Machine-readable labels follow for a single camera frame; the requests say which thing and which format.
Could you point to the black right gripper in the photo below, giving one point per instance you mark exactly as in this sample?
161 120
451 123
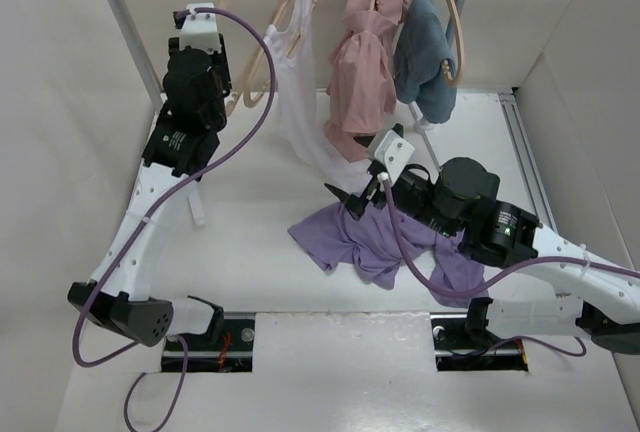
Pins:
355 205

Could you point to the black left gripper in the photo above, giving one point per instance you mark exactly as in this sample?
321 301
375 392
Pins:
217 59

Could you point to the purple t shirt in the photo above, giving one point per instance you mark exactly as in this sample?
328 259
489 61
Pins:
331 236

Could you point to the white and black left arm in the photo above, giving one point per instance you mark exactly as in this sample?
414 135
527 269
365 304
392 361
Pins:
182 142

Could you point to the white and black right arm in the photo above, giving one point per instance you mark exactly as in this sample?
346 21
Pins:
594 298

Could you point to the pink shirt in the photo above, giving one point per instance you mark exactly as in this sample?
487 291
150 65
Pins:
361 88

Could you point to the blue shirt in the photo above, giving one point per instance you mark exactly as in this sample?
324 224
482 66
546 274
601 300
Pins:
421 49

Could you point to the white tank top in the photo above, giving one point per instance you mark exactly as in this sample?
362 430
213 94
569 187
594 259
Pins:
298 118

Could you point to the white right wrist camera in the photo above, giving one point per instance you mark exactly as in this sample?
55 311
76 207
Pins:
392 151

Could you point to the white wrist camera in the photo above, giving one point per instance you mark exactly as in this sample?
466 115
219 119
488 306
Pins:
197 28
392 151

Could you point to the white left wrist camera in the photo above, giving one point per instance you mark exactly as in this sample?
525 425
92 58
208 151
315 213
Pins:
197 28

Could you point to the aluminium side rail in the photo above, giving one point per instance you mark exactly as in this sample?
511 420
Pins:
526 160

